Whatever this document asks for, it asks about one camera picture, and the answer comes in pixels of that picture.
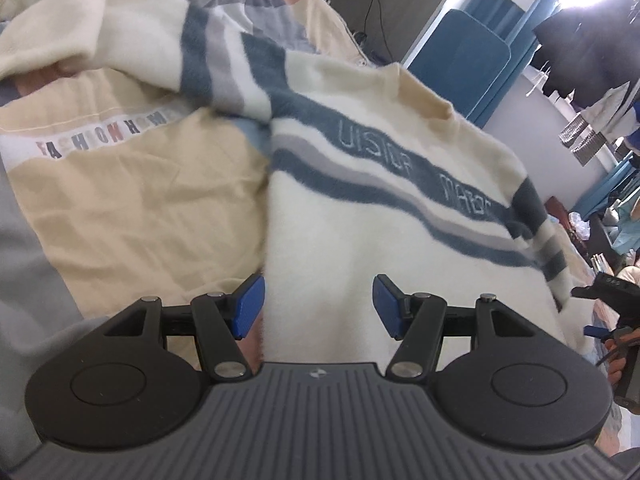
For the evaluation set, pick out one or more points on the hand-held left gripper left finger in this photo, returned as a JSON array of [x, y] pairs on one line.
[[247, 305]]

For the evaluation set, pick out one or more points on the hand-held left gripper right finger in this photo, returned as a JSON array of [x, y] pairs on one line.
[[390, 305]]

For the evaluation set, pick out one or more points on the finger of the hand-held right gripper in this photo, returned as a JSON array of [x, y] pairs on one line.
[[600, 334]]

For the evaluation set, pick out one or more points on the cream sweater with blue stripes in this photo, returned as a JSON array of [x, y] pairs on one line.
[[350, 240]]

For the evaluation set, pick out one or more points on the person's right hand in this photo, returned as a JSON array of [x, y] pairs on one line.
[[614, 365]]

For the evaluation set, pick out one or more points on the white plastic bag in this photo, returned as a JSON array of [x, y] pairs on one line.
[[580, 225]]

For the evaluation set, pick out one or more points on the red-brown box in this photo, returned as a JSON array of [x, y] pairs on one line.
[[557, 212]]

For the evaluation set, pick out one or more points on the black white striped shirt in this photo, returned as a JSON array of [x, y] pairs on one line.
[[587, 140]]

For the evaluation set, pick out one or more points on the patchwork quilt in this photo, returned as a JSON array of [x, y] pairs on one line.
[[125, 185]]

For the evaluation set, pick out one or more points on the white grey hanging jacket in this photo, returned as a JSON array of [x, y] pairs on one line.
[[612, 107]]

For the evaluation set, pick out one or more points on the black hanging jacket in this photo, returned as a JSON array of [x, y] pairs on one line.
[[585, 50]]

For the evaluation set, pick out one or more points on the blue chair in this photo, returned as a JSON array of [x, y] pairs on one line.
[[460, 65]]

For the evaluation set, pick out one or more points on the blue curtain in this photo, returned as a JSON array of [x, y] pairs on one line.
[[530, 5]]

